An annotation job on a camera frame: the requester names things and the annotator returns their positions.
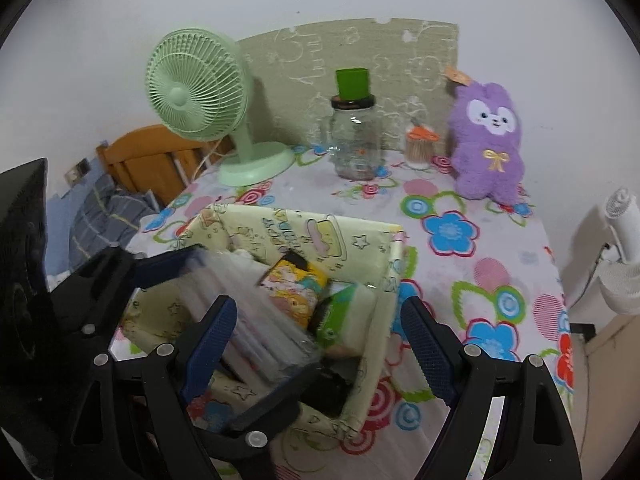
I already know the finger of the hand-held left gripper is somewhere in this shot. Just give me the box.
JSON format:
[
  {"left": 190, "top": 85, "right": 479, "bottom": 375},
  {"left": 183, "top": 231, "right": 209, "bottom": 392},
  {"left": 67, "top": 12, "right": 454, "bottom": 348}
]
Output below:
[
  {"left": 47, "top": 246, "right": 207, "bottom": 356},
  {"left": 192, "top": 362, "right": 325, "bottom": 480}
]

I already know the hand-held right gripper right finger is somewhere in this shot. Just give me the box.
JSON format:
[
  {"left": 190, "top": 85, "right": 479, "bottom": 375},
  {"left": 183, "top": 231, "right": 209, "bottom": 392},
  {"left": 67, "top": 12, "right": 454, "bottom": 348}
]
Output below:
[{"left": 400, "top": 296, "right": 583, "bottom": 480}]

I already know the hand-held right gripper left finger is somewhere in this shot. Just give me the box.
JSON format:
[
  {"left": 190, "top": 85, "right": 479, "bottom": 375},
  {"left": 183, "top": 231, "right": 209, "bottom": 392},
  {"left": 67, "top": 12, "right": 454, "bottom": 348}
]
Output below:
[{"left": 64, "top": 294, "right": 238, "bottom": 480}]

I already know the clear plastic roll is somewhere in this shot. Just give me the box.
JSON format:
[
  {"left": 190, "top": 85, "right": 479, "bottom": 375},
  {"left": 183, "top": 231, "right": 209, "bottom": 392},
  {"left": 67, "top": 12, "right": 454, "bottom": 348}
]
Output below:
[{"left": 187, "top": 252, "right": 321, "bottom": 378}]

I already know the green and white packet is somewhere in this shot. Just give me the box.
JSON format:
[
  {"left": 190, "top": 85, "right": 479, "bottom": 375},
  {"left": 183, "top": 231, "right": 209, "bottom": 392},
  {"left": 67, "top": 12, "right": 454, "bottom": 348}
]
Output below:
[{"left": 312, "top": 281, "right": 378, "bottom": 358}]

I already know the cartoon print tissue packet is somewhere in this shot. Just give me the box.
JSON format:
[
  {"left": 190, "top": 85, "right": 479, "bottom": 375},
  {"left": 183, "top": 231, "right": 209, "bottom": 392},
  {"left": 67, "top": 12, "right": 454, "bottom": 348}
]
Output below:
[{"left": 258, "top": 252, "right": 331, "bottom": 331}]

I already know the yellow-green printed storage box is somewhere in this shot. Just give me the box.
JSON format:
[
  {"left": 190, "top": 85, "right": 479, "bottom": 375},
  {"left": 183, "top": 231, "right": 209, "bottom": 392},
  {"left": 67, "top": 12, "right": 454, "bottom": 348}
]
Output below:
[{"left": 122, "top": 203, "right": 407, "bottom": 442}]

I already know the grey plaid pillow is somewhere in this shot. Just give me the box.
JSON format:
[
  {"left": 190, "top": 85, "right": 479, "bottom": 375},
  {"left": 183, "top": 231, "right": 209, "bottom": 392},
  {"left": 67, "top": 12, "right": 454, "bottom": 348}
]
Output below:
[{"left": 67, "top": 170, "right": 156, "bottom": 268}]

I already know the wooden bed headboard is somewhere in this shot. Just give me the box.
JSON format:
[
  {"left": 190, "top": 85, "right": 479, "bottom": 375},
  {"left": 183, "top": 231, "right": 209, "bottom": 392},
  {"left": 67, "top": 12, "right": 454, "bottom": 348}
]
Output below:
[{"left": 96, "top": 124, "right": 236, "bottom": 211}]

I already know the floral tablecloth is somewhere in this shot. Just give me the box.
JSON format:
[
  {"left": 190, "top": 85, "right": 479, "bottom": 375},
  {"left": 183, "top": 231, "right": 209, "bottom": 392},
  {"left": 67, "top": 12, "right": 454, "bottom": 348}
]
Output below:
[{"left": 112, "top": 142, "right": 573, "bottom": 480}]

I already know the green desk fan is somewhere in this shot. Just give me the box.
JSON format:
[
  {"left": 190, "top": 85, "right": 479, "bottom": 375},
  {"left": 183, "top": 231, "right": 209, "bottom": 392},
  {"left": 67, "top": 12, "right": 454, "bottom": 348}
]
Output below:
[{"left": 146, "top": 27, "right": 296, "bottom": 187}]

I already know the beige door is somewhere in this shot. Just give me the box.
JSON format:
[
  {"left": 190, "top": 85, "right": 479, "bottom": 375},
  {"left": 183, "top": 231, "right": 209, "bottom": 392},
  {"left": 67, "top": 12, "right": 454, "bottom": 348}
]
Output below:
[{"left": 570, "top": 310, "right": 640, "bottom": 480}]

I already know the cotton swab jar orange lid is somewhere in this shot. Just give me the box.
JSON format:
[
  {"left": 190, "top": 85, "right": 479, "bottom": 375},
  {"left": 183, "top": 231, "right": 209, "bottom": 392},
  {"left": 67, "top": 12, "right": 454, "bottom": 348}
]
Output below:
[{"left": 404, "top": 117, "right": 437, "bottom": 170}]

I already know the purple plush bunny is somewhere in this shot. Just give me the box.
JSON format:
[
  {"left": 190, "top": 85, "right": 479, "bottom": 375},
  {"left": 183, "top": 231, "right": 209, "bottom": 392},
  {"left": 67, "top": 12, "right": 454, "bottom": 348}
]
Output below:
[{"left": 442, "top": 66, "right": 526, "bottom": 204}]

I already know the white standing fan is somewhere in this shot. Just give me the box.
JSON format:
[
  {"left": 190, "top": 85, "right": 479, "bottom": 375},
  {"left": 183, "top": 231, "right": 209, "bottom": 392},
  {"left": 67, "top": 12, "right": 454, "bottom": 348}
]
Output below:
[{"left": 600, "top": 187, "right": 640, "bottom": 316}]

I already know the glass jar with green lid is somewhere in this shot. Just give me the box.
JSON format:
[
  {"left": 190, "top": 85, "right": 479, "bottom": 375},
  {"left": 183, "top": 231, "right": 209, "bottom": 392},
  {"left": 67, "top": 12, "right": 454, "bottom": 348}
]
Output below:
[{"left": 320, "top": 67, "right": 383, "bottom": 182}]

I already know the green printed board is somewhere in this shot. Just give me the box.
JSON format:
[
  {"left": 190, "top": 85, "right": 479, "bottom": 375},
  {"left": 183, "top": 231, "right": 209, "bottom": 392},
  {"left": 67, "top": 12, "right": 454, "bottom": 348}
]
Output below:
[{"left": 235, "top": 19, "right": 460, "bottom": 153}]

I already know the wall socket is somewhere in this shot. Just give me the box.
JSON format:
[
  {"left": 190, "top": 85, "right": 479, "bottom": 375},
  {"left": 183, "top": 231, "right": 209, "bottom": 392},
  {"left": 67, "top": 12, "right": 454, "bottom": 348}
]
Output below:
[{"left": 65, "top": 157, "right": 90, "bottom": 183}]

